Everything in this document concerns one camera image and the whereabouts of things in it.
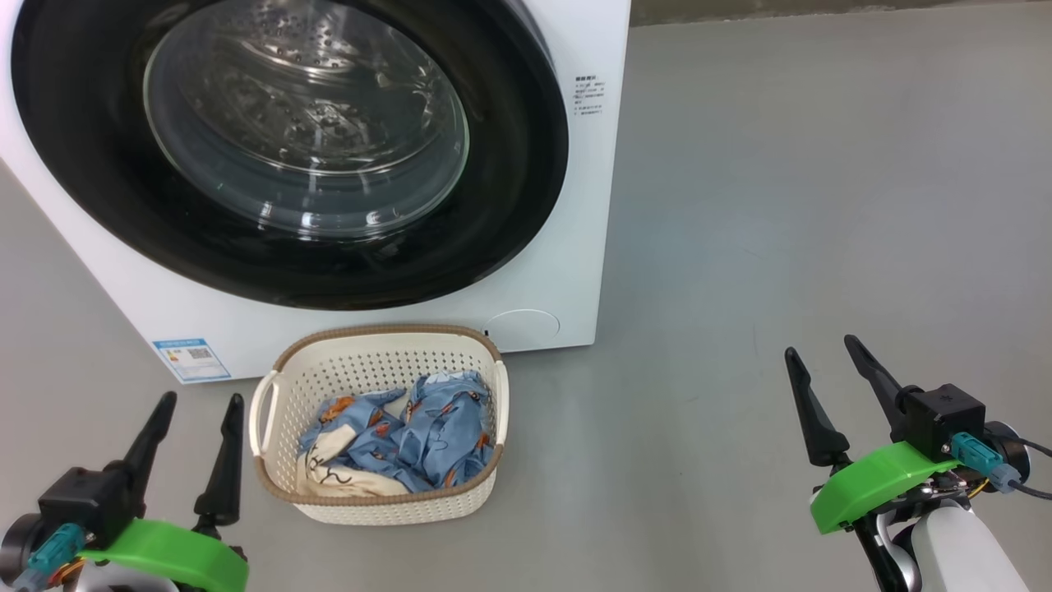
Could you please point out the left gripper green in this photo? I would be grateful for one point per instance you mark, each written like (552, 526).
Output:
(189, 559)

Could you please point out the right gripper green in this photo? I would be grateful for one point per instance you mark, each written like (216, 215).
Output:
(871, 485)

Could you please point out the cream printed garment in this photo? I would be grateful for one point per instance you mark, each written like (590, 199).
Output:
(345, 485)

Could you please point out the blue patterned garment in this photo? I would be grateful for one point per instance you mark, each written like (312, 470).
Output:
(444, 427)

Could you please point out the black-rimmed glass washer door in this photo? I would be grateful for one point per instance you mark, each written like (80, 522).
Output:
(82, 164)

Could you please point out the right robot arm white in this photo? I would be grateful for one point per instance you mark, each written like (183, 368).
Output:
(962, 551)

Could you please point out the cream perforated laundry basket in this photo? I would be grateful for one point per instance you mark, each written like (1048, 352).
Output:
(362, 370)

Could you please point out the white front-load washing machine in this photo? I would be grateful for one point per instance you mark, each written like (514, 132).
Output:
(575, 247)

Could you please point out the blue energy label sticker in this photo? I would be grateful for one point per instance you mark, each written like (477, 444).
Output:
(191, 359)

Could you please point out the round white filter cover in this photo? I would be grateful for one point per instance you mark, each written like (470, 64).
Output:
(522, 329)

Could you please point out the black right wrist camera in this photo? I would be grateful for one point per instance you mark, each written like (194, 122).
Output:
(941, 419)

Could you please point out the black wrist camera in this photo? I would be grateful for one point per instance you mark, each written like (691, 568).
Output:
(86, 501)
(941, 419)

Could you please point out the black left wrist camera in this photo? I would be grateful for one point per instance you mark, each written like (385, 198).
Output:
(86, 501)

